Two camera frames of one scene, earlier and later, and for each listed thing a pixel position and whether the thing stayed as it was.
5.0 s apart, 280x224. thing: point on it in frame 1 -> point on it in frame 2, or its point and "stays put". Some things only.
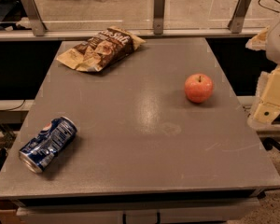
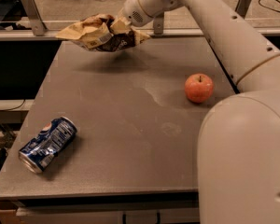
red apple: (198, 88) stays put
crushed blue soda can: (52, 139) stays put
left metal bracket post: (39, 28) stays put
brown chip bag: (107, 47) -> (95, 33)
